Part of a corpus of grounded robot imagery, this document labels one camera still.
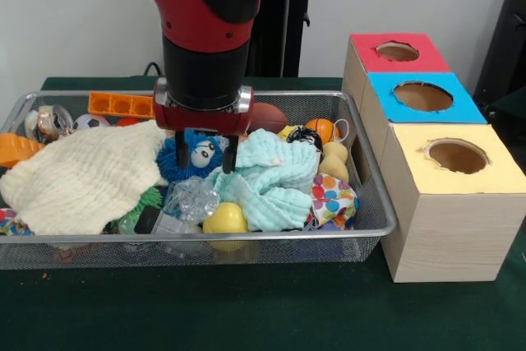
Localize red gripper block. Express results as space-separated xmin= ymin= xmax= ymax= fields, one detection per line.
xmin=154 ymin=102 xmax=253 ymax=174

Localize orange plastic toy piece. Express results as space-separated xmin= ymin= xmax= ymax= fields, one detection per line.
xmin=0 ymin=132 xmax=45 ymax=169

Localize mint ribbed cloth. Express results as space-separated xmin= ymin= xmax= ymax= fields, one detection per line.
xmin=207 ymin=128 xmax=321 ymax=233

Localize cream ribbed cloth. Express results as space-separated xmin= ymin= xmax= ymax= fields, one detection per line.
xmin=0 ymin=120 xmax=173 ymax=236

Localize small orange basketball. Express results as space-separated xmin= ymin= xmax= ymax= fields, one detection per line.
xmin=304 ymin=118 xmax=341 ymax=145

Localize small brown football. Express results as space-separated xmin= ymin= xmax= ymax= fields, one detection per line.
xmin=248 ymin=103 xmax=288 ymax=134

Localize blue spiky toy with face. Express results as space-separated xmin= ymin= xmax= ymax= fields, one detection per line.
xmin=155 ymin=128 xmax=231 ymax=182

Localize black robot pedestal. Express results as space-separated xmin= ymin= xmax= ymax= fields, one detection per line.
xmin=246 ymin=0 xmax=332 ymax=79

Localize small soccer ball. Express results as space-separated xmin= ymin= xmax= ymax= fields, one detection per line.
xmin=72 ymin=113 xmax=112 ymax=132

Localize plain yellow ball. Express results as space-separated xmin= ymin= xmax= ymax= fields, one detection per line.
xmin=201 ymin=202 xmax=250 ymax=253

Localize black upright panel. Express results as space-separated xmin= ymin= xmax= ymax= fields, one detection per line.
xmin=472 ymin=0 xmax=526 ymax=101

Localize shallow clear mesh bin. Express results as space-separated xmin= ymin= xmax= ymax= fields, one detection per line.
xmin=0 ymin=90 xmax=399 ymax=272

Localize long orange block with holes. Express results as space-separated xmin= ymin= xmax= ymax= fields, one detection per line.
xmin=87 ymin=91 xmax=156 ymax=118

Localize wooden box with three holes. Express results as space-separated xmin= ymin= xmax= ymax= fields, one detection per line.
xmin=340 ymin=32 xmax=526 ymax=284

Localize polka dot paper wad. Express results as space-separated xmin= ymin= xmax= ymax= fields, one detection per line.
xmin=310 ymin=173 xmax=359 ymax=231

